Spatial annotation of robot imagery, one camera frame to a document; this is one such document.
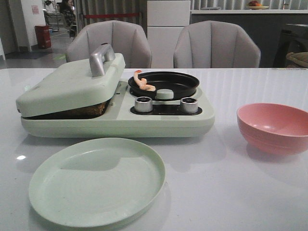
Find grey upholstered chair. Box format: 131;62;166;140
65;20;152;68
173;21;261;68

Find fruit plate on counter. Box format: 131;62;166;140
246;0;269;10

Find red barrier tape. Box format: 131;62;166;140
83;13;140;19

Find white cabinet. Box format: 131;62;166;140
147;0;191;68

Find black round frying pan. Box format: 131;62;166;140
128;71;199;100

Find right grey upholstered chair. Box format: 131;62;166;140
173;21;261;68

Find pink plastic bowl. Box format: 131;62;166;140
237;103;308;155

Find silver control knob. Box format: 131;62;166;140
180;97;198;114
134;96;153;113

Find right silver control knob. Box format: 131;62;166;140
180;97;198;114

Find breakfast maker hinged lid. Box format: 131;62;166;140
16;53;125;117

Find grey kitchen counter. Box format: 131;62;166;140
191;10;308;68

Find orange cooked shrimp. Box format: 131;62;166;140
133;70;146;88

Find mint green round plate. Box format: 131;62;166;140
29;138;166;228

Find left silver control knob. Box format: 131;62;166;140
134;96;153;113

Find person in background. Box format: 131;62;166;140
59;0;77;38

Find left grey upholstered chair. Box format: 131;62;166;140
65;20;152;68

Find red bin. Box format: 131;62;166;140
35;25;51;49

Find pale cooked shrimp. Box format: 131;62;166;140
139;78;156;91

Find white bread slice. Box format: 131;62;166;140
27;101;109;120

